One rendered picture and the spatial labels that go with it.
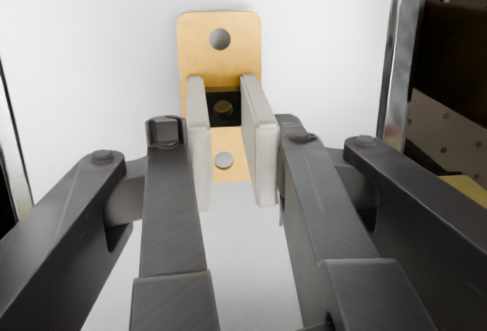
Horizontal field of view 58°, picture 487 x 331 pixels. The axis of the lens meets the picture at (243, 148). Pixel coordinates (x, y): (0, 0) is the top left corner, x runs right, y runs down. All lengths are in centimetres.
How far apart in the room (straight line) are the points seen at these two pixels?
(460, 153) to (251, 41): 51
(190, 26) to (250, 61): 3
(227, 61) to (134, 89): 5
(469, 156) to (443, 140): 5
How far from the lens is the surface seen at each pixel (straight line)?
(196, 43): 20
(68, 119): 24
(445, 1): 31
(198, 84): 19
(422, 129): 63
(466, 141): 67
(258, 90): 17
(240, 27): 20
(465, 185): 27
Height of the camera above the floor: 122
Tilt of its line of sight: 66 degrees down
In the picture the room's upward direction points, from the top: 166 degrees clockwise
